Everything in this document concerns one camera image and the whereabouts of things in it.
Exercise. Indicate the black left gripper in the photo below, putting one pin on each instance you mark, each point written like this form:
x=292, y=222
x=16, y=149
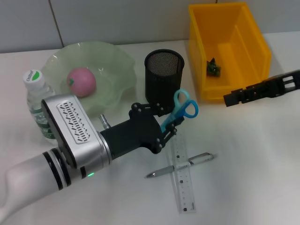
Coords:
x=136, y=133

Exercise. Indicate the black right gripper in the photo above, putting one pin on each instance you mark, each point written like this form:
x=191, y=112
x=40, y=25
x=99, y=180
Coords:
x=286, y=84

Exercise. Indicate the blue capped scissors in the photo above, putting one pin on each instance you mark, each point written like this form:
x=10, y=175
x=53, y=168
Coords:
x=192, y=110

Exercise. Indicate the pink toy peach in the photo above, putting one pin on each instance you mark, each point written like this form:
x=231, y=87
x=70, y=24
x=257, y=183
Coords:
x=82, y=82

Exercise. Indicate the clear green-label water bottle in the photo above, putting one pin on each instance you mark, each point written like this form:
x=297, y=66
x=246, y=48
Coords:
x=35, y=93

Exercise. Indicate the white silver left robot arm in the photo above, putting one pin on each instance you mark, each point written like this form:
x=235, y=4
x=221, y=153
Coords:
x=23, y=175

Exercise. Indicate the black mesh pen holder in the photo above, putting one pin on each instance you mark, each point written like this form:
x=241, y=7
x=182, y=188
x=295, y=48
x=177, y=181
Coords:
x=164, y=82

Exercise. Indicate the silver white pen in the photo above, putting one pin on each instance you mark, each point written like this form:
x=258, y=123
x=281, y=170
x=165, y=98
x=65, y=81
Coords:
x=161, y=171

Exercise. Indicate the clear plastic ruler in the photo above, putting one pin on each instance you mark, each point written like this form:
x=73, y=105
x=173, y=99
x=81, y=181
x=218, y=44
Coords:
x=185, y=187

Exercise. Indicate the pale green wavy fruit plate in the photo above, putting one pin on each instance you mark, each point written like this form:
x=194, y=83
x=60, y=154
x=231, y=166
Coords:
x=112, y=70

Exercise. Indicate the yellow plastic bin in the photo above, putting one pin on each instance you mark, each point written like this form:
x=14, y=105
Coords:
x=257, y=58

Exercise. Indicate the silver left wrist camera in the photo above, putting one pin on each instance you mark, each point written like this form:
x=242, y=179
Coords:
x=70, y=122

